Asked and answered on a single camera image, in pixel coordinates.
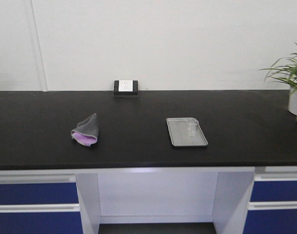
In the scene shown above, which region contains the small clear glass beaker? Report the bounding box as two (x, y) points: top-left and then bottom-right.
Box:
(187, 118), (199, 137)

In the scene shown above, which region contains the gray purple cloth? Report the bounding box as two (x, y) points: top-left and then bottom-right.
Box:
(71, 113), (99, 147)

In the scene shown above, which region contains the gray metal tray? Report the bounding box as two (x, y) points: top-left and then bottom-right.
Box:
(166, 117), (208, 147)

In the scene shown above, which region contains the black white power socket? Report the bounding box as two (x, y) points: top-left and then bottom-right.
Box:
(113, 80), (138, 96)

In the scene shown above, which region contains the blue drawer upper left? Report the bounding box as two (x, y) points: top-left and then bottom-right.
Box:
(0, 183), (78, 205)

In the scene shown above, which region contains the blue drawer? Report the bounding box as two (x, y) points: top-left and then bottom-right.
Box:
(0, 183), (78, 205)
(0, 212), (83, 234)
(250, 181), (297, 202)
(243, 209), (297, 234)

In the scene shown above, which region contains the blue drawer upper right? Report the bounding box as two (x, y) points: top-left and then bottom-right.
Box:
(250, 181), (297, 202)

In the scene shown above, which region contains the blue drawer lower left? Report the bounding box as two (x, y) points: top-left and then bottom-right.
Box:
(0, 212), (83, 234)

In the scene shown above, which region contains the white plant pot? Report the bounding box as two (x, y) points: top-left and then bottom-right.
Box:
(288, 86), (297, 116)

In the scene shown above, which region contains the green potted plant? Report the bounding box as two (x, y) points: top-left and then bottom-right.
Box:
(262, 43), (297, 122)

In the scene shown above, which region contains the blue drawer lower right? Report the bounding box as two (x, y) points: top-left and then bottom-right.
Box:
(243, 209), (297, 234)

